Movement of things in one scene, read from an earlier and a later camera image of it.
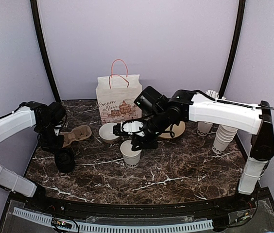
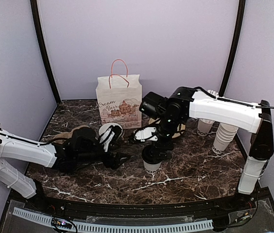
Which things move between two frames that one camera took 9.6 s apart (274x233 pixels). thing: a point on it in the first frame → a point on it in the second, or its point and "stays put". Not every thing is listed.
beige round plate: x=178 y=130 stays put
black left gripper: x=52 y=148 → x=109 y=164
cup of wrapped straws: x=212 y=93 stays put
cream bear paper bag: x=116 y=94 stays put
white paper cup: x=131 y=158 → x=152 y=168
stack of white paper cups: x=224 y=135 stays put
